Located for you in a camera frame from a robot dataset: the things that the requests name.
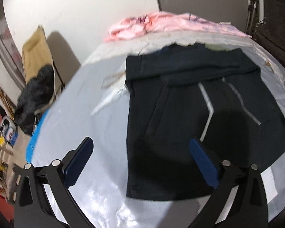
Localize black zip sports jacket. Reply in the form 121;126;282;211
126;44;285;201

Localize white paper sheet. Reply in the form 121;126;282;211
261;167;278;203

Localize cluttered items on floor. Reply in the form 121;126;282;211
0;107;18;189

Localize black folding recliner chair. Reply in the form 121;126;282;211
245;0;285;68

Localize black garment on chair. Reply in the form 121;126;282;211
14;64;55;135

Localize tan folding camp chair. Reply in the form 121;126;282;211
22;25;65;91

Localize pink crumpled bed sheet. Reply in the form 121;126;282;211
103;11;250;43

